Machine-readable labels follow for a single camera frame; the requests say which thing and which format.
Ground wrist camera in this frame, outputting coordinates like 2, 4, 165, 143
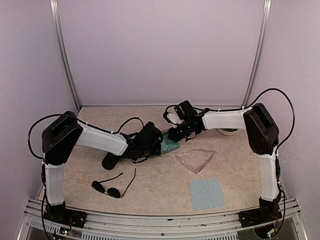
162, 100, 198, 128
133, 121, 164, 149

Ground blue cleaning cloth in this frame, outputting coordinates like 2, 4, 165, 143
188, 178, 225, 211
161, 133, 180, 153

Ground right aluminium corner post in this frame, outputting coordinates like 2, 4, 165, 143
242, 0, 272, 107

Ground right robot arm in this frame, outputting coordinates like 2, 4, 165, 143
163, 100, 281, 222

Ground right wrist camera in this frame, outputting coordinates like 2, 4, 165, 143
162, 100, 198, 128

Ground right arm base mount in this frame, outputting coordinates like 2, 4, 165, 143
238, 195, 283, 228

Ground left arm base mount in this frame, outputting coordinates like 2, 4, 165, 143
44, 202, 87, 229

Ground black round sunglasses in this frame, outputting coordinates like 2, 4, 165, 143
91, 168, 137, 199

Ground clear frame glasses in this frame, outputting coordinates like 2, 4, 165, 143
173, 148, 216, 175

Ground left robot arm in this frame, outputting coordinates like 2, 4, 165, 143
41, 111, 164, 223

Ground black oval glasses case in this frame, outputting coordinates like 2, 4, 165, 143
101, 152, 123, 171

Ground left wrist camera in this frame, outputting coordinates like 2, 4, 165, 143
133, 121, 164, 149

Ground left aluminium corner post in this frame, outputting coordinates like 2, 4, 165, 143
49, 0, 82, 112

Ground red patterned bowl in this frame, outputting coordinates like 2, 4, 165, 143
217, 128, 238, 136

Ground aluminium front rail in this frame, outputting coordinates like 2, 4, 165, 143
22, 197, 307, 240

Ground aluminium corner post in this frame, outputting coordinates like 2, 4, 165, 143
242, 0, 272, 107
49, 0, 82, 112

